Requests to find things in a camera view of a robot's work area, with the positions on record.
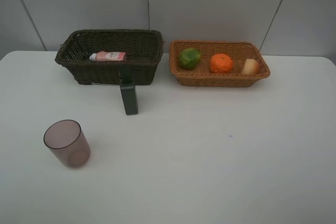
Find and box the translucent brown plastic cup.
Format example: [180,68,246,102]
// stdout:
[43,120,91,168]

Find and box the red orange apple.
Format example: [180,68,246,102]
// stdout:
[241,59,260,75]

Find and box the light brown wicker basket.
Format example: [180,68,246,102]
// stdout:
[169,40,270,88]

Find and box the orange mandarin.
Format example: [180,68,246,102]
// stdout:
[209,54,234,74]

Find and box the dark brown wicker basket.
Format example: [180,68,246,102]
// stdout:
[55,29,163,85]

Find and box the pink detergent bottle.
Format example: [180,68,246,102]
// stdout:
[89,51,127,61]

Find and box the green lime fruit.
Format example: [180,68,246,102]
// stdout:
[179,48,201,70]

